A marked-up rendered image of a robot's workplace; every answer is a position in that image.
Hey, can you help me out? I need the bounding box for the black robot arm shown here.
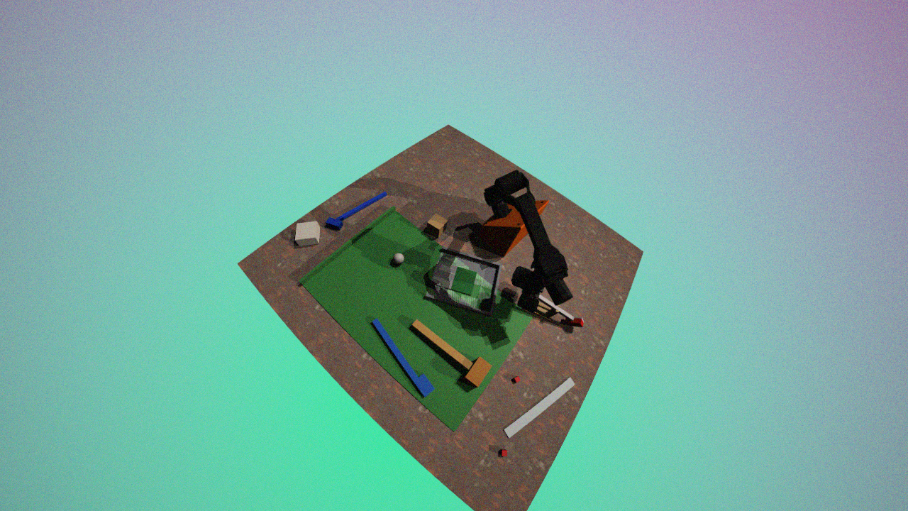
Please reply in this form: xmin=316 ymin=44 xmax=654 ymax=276
xmin=484 ymin=170 xmax=573 ymax=306

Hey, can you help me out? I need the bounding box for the large green mat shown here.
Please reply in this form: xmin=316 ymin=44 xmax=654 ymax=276
xmin=303 ymin=211 xmax=533 ymax=432

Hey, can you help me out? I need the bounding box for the grey flat bar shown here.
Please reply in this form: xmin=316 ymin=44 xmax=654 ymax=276
xmin=504 ymin=377 xmax=575 ymax=438

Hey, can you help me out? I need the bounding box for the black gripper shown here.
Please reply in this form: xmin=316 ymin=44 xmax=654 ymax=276
xmin=517 ymin=261 xmax=544 ymax=313

